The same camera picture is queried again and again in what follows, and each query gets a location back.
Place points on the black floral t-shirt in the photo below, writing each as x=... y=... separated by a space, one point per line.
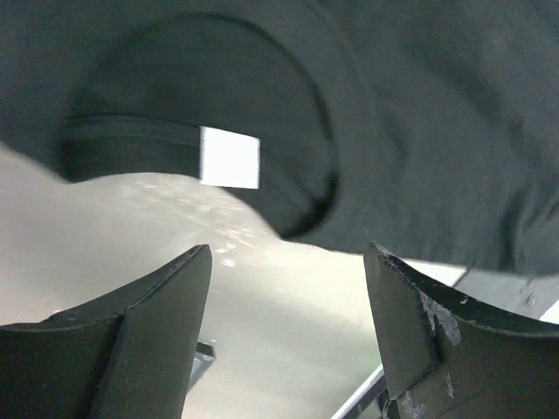
x=428 y=127

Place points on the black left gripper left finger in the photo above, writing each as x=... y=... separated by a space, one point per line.
x=126 y=354

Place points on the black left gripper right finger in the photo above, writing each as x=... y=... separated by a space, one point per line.
x=448 y=355

